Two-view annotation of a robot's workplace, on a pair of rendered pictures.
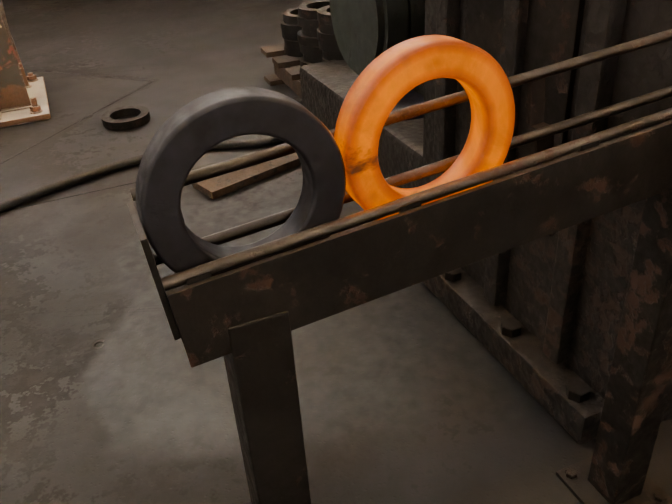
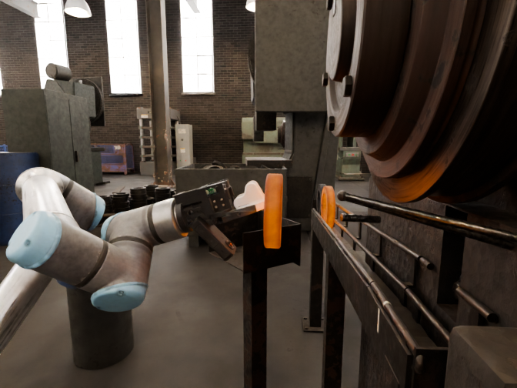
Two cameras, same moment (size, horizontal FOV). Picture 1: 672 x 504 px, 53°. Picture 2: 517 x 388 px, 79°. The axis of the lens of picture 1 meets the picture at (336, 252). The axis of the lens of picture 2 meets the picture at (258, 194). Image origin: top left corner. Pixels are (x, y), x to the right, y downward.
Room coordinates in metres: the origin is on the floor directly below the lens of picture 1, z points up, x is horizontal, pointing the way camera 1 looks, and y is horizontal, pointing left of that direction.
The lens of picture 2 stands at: (0.92, -1.46, 0.96)
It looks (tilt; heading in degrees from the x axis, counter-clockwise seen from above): 9 degrees down; 115
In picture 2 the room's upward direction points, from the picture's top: straight up
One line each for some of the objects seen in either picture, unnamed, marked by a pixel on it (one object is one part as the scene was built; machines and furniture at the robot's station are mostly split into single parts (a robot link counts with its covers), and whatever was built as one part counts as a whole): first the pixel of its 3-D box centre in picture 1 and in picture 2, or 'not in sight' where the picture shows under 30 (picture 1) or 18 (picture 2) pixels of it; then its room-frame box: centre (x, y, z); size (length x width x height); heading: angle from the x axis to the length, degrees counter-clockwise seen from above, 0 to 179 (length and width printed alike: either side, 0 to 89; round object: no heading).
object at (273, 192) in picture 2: not in sight; (273, 210); (0.67, -0.86, 0.82); 0.16 x 0.03 x 0.16; 110
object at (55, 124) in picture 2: not in sight; (55, 162); (-2.66, 0.80, 0.75); 0.70 x 0.48 x 1.50; 111
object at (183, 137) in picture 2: not in sight; (168, 142); (-6.01, 6.54, 1.03); 1.54 x 0.94 x 2.05; 21
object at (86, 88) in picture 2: not in sight; (75, 126); (-6.03, 3.48, 1.36); 1.37 x 1.16 x 2.71; 11
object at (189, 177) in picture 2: not in sight; (235, 199); (-0.69, 1.39, 0.39); 1.03 x 0.83 x 0.79; 25
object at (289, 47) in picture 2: not in sight; (278, 120); (-0.39, 1.88, 1.22); 1.25 x 1.05 x 2.44; 29
